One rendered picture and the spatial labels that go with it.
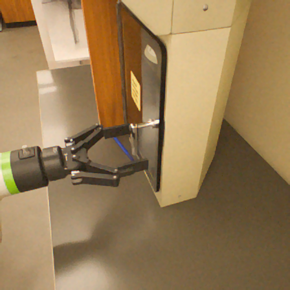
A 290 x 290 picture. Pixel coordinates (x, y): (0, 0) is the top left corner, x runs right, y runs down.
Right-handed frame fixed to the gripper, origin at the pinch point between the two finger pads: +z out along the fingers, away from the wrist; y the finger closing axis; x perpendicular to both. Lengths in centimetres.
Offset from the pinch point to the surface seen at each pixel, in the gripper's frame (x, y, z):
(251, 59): -4, 24, 49
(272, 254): 20.5, -26.7, 26.1
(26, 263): 115, 46, -56
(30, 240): 115, 60, -54
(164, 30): -27.4, -5.3, 4.3
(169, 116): -10.6, -5.3, 6.4
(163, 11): -30.2, -5.3, 4.0
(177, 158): 2.3, -5.3, 9.2
